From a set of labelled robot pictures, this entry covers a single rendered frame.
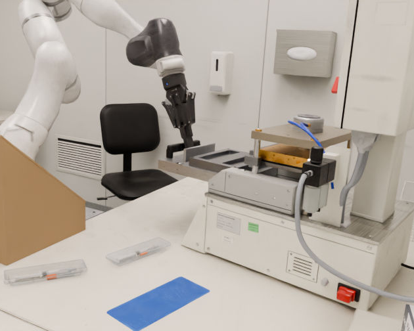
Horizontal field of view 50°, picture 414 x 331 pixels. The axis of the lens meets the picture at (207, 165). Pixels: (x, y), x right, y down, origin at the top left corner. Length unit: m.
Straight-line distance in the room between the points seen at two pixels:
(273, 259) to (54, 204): 0.61
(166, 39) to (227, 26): 1.47
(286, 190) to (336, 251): 0.18
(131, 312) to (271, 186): 0.43
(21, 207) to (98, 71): 2.31
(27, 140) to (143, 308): 0.62
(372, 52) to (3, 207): 0.90
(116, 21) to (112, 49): 1.73
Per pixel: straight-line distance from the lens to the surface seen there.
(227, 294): 1.09
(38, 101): 1.41
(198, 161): 1.29
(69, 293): 1.09
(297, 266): 1.11
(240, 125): 2.85
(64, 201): 1.33
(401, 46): 0.96
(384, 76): 0.97
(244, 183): 1.13
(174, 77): 1.42
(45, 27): 1.56
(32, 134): 1.38
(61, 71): 1.42
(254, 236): 1.15
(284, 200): 1.08
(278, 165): 1.14
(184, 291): 1.09
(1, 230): 1.22
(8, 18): 4.09
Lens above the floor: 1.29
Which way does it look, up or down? 14 degrees down
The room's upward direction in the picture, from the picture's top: 3 degrees clockwise
